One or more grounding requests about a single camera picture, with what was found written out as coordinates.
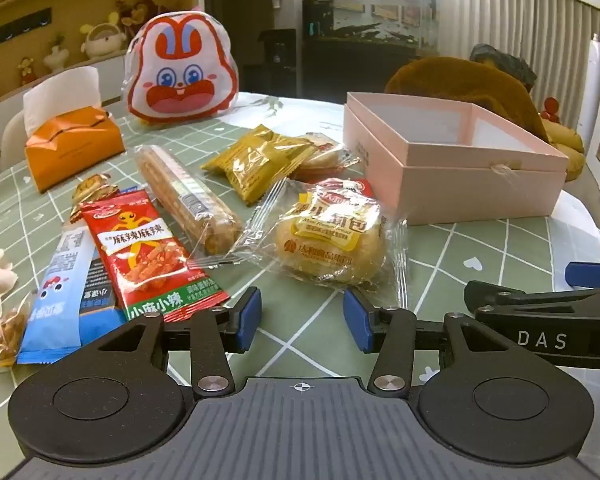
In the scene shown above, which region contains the white tower air conditioner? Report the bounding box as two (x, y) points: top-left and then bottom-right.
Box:
(577, 34), (600, 156)

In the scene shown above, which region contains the cream plush toy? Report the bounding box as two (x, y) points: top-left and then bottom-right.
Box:
(80, 10), (131, 58)

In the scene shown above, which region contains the long biscuit pack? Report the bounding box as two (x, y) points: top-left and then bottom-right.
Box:
(132, 144), (244, 256)

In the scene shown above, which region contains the brown fuzzy coat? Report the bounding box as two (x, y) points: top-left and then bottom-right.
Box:
(384, 56), (551, 143)

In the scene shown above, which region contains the rabbit face bag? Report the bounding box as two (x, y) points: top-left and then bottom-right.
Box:
(124, 7), (241, 126)

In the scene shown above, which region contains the grey curtain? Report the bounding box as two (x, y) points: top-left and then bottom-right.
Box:
(437, 0), (600, 126)

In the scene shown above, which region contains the brown lion plush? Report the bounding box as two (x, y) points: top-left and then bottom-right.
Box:
(117, 0), (161, 36)

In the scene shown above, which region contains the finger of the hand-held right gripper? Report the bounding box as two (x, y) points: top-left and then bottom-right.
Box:
(564, 261), (600, 288)

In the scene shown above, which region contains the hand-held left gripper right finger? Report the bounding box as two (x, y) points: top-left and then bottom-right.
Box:
(343, 289), (519, 397)

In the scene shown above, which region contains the black cabinet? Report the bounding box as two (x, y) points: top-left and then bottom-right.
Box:
(300, 0), (421, 107)

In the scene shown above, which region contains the light blue snack packet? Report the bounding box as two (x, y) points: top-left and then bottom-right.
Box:
(16, 225), (97, 366)

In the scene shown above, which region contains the dark grey cloth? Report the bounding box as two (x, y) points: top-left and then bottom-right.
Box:
(469, 44), (537, 92)

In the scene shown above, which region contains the dark blue panel snack packet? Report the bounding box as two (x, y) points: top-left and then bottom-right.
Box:
(77, 255), (131, 348)

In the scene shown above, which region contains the black water dispenser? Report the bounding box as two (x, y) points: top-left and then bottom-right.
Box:
(242, 27), (301, 98)

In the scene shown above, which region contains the white tissue sheet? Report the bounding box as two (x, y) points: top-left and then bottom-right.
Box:
(22, 66), (115, 138)

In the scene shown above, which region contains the glass fish tank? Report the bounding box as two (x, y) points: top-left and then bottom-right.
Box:
(330, 0), (438, 52)

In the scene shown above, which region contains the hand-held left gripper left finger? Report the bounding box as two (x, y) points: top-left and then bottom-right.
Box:
(82, 286), (263, 397)

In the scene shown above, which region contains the round bread packet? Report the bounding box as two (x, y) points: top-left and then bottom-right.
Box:
(230, 177), (411, 311)

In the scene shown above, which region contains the small white figurine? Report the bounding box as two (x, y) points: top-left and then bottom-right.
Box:
(42, 35), (69, 72)

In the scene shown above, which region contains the bread clear packet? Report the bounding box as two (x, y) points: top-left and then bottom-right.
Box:
(290, 132), (363, 183)

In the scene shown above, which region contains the red spicy snack packet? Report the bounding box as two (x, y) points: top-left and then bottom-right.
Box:
(80, 191), (231, 324)

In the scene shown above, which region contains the peanut clear packet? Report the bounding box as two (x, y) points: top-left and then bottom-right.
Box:
(0, 305), (33, 368)

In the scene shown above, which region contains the white dining chair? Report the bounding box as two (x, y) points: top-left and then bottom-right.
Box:
(0, 109), (29, 171)

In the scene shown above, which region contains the yellow snack packet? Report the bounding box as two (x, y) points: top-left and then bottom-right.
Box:
(225, 145), (317, 207)
(201, 125), (281, 175)

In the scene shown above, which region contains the pink cardboard box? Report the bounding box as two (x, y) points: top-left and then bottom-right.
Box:
(342, 91), (570, 226)

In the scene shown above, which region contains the gold wrapped candy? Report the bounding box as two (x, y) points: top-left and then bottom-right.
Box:
(70, 172), (119, 226)

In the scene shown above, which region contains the orange tissue box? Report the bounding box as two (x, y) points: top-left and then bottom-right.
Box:
(24, 106), (126, 195)

